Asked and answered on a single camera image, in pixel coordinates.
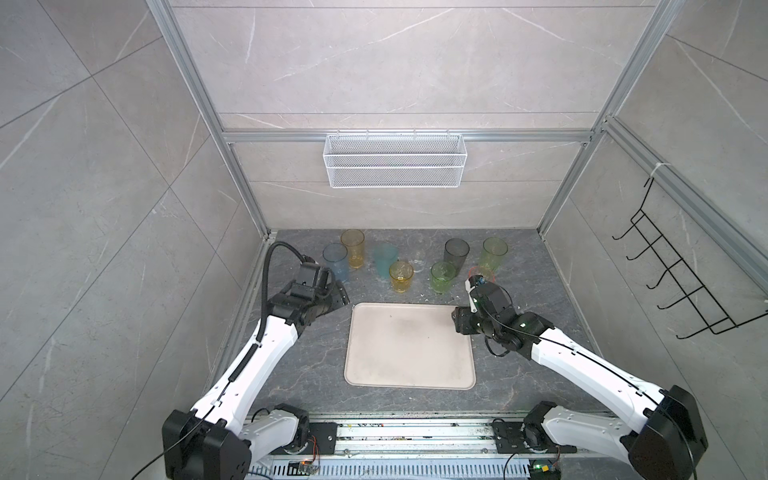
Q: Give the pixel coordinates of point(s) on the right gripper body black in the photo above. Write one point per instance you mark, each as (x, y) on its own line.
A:
(472, 323)

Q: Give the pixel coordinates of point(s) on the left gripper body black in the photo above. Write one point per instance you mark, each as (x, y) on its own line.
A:
(332, 297)

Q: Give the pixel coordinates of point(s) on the tall blue glass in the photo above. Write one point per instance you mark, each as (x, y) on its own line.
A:
(335, 256)

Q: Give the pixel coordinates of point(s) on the tall amber glass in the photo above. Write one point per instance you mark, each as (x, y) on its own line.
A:
(354, 241)

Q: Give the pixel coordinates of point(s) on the short clear glass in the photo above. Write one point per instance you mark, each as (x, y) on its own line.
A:
(418, 260)

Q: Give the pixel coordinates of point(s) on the beige tray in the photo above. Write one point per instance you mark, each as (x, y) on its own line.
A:
(408, 346)

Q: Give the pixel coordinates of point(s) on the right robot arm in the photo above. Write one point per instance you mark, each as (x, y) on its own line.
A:
(658, 432)

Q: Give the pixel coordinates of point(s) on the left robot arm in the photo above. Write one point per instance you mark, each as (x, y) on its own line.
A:
(217, 439)

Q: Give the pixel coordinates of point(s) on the short pink glass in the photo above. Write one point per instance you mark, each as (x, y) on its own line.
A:
(487, 274)

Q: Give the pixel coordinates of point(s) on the short green glass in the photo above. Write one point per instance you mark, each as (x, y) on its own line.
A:
(442, 275)

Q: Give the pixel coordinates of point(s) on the tall green glass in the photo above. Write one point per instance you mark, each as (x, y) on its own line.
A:
(494, 250)

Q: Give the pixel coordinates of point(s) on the tall grey glass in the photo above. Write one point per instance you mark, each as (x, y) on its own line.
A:
(455, 253)

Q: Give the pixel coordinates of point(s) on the tall teal glass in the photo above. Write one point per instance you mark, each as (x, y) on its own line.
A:
(384, 255)

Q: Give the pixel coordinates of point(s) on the short amber glass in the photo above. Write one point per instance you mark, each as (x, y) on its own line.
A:
(401, 274)

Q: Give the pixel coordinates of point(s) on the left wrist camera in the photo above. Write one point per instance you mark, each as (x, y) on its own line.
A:
(313, 275)

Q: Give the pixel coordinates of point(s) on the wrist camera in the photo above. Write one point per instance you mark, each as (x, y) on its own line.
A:
(471, 284)
(313, 275)

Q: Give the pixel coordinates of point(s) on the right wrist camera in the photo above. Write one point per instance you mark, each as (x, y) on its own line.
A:
(471, 284)

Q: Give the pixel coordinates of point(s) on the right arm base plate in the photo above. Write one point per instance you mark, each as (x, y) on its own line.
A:
(520, 437)

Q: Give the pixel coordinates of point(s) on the white wire basket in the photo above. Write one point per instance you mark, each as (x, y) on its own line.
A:
(356, 161)

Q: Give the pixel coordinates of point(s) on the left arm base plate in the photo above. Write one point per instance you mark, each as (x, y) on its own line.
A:
(326, 435)

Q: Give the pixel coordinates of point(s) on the aluminium rail frame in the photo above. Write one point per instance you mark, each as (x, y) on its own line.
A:
(380, 437)

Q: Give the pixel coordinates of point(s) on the black wire hook rack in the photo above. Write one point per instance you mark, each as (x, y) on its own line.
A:
(689, 287)

